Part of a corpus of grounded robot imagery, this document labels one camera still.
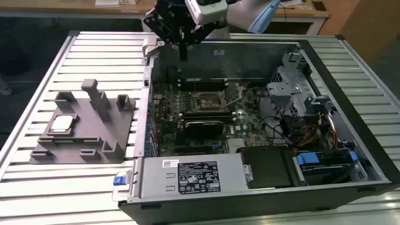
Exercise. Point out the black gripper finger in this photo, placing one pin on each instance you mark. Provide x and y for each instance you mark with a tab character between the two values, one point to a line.
156	21
201	35

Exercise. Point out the thin metal locking lever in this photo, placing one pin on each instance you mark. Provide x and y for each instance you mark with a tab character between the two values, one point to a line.
233	101

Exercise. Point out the silver CPU chip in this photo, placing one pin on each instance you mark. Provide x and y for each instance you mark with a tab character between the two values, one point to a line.
63	123

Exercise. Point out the white box black print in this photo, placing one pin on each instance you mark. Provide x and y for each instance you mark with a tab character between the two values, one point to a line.
129	2

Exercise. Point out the wooden desk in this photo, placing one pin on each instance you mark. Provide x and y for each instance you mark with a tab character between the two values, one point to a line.
77	9

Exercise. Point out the metal drive cage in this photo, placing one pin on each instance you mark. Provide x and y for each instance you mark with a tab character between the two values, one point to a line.
281	91

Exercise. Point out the green motherboard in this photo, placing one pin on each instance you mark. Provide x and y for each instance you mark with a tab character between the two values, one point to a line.
247	117

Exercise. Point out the small black device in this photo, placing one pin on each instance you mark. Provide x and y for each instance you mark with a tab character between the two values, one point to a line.
319	5

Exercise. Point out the black graphics card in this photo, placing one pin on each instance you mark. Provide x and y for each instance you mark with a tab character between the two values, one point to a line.
203	129

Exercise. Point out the silver chipset heatsink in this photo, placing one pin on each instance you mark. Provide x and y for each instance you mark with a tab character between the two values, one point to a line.
236	144

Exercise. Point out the wooden cabinet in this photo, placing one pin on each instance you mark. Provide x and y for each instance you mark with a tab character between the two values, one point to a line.
368	23

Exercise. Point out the grey parts rack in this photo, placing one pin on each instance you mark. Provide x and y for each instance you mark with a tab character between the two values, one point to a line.
91	140

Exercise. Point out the black plastic shroud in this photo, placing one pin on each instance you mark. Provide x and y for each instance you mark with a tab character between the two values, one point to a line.
268	166

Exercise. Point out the silver power supply unit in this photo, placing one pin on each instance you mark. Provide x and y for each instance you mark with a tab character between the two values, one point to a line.
156	178

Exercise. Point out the hard disk in blue carrier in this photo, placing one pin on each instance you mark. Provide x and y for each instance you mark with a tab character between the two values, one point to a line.
307	159

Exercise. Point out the blue release latch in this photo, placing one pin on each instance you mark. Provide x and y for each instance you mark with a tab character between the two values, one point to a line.
117	181

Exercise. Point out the blue plastic clip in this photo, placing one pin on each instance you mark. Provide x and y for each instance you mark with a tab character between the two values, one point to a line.
353	156

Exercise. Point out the black PC case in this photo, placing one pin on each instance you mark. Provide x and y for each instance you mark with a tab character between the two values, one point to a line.
219	207

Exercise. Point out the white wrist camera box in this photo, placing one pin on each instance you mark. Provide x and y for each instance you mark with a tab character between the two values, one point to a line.
207	11

